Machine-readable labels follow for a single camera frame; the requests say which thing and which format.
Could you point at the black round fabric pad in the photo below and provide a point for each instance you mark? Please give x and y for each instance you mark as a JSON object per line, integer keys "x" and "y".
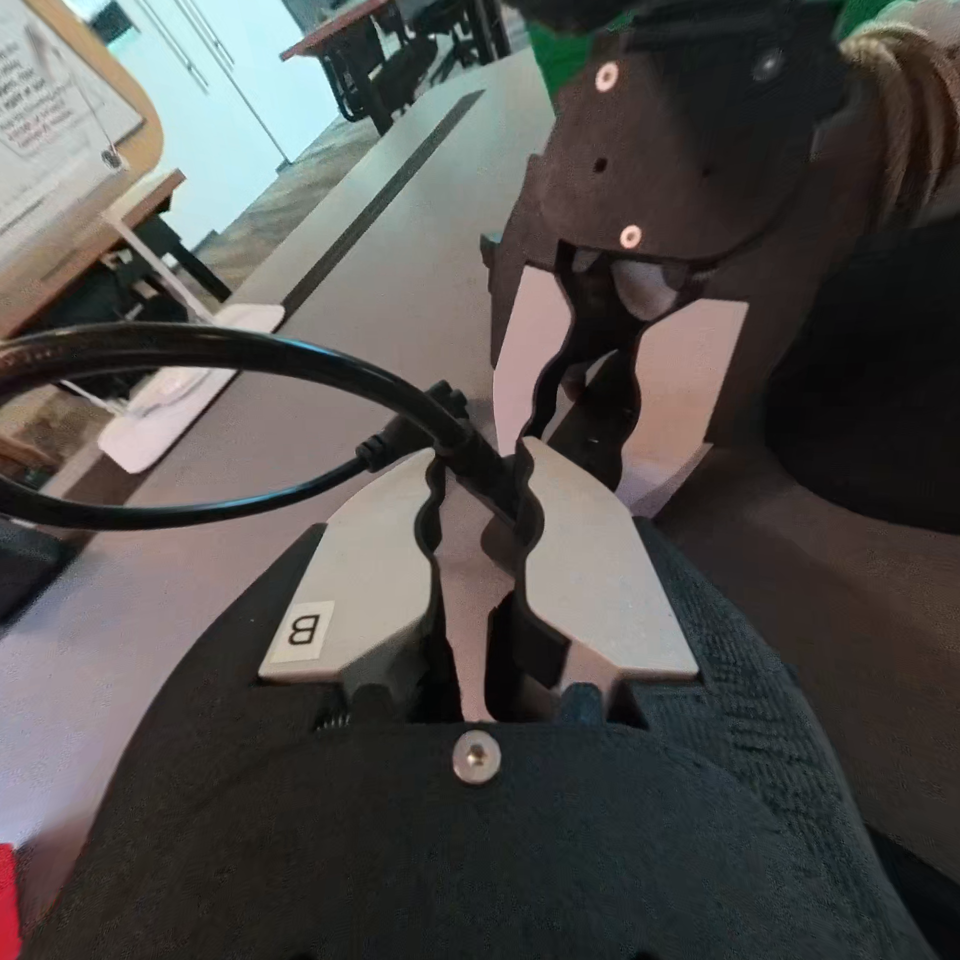
{"x": 862, "y": 390}

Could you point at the green plastic bin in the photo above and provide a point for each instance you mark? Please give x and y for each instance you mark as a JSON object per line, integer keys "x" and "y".
{"x": 562, "y": 67}

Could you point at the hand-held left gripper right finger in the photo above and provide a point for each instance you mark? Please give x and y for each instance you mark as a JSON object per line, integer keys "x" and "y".
{"x": 600, "y": 592}

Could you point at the black office chair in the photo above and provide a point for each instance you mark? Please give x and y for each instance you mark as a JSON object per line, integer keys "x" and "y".
{"x": 397, "y": 67}
{"x": 465, "y": 30}

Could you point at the brown top desk black frame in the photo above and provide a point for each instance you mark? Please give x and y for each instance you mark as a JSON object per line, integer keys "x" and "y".
{"x": 112, "y": 202}

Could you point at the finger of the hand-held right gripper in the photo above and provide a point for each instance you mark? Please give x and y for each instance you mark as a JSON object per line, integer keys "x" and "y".
{"x": 690, "y": 375}
{"x": 529, "y": 337}

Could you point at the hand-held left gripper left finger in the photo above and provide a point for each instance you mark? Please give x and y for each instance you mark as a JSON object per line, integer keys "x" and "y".
{"x": 352, "y": 585}

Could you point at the brown top office desk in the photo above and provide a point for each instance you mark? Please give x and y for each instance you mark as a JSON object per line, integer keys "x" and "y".
{"x": 330, "y": 30}

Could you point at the person's right hand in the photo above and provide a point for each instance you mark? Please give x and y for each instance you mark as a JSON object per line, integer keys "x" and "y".
{"x": 645, "y": 289}

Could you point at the red plastic bin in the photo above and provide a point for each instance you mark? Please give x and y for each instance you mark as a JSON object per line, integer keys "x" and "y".
{"x": 6, "y": 885}

